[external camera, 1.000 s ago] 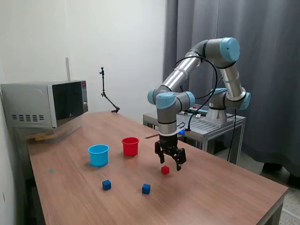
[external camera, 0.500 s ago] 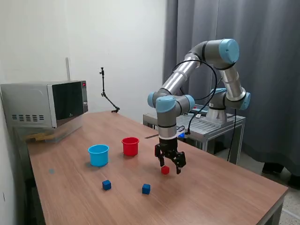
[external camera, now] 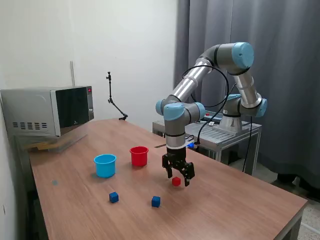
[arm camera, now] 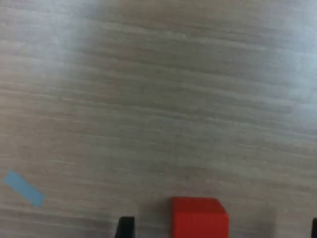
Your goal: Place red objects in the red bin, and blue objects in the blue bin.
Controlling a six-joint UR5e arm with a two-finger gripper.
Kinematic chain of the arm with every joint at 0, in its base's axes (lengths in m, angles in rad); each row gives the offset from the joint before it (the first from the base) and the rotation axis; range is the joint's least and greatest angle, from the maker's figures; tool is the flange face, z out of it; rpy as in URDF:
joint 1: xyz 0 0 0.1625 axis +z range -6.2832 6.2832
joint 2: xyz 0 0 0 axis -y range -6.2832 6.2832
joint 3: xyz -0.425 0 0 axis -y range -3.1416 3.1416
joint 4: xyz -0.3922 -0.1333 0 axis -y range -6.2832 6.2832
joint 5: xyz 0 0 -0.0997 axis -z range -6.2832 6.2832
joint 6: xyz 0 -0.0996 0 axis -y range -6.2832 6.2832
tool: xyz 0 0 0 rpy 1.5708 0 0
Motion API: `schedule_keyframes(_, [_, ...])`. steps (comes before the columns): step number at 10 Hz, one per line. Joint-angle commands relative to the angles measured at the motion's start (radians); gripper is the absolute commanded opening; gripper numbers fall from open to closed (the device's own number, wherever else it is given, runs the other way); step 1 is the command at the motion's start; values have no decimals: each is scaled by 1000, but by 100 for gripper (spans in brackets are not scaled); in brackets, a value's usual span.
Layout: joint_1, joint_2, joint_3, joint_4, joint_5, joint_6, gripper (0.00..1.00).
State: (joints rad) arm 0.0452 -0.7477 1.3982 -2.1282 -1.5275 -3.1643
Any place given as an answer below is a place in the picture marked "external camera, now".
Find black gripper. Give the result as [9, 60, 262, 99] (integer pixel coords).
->
[161, 146, 196, 187]

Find red plastic cup bin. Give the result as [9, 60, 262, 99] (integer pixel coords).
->
[129, 146, 149, 168]

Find blue plastic cup bin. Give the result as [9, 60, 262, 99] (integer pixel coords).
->
[93, 154, 117, 179]

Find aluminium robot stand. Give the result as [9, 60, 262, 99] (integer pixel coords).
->
[152, 116, 263, 176]

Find blue teach pendant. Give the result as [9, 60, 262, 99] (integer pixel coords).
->
[203, 111, 223, 122]

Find clear plastic box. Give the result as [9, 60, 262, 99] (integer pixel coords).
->
[23, 127, 89, 153]

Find wooden blocks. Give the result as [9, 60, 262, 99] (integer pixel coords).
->
[26, 142, 51, 152]

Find grey curtain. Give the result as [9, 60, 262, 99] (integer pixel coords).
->
[173, 0, 320, 191]

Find silver microwave oven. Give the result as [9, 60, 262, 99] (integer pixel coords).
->
[0, 85, 95, 138]

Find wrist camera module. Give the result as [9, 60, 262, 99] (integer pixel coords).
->
[184, 134, 201, 151]

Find black power cable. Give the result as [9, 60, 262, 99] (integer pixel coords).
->
[241, 116, 253, 173]

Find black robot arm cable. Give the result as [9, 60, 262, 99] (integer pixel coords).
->
[181, 65, 237, 146]

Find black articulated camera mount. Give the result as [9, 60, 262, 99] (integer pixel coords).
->
[105, 71, 129, 121]

